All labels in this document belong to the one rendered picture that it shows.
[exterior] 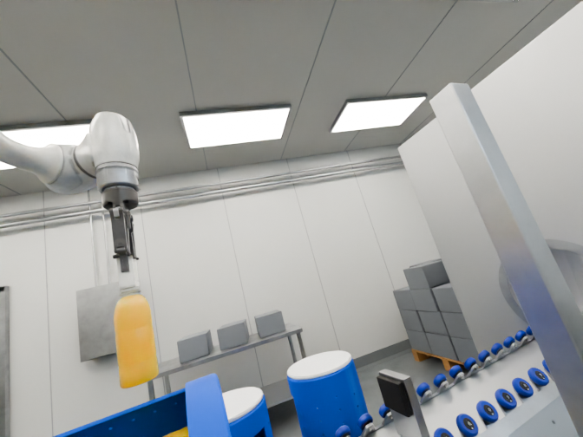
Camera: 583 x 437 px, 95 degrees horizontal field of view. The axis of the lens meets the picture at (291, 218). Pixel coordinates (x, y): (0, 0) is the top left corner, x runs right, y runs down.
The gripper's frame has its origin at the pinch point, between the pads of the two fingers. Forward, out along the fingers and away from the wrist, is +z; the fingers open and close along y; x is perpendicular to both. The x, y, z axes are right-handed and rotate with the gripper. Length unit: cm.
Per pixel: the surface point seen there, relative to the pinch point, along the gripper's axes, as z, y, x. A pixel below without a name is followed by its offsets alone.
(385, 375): 40, -2, -57
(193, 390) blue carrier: 26.0, -7.7, -10.2
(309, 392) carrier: 51, 35, -47
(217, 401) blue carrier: 28.0, -11.9, -14.0
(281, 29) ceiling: -191, 85, -113
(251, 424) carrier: 50, 28, -24
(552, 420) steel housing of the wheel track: 60, -17, -91
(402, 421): 51, -3, -57
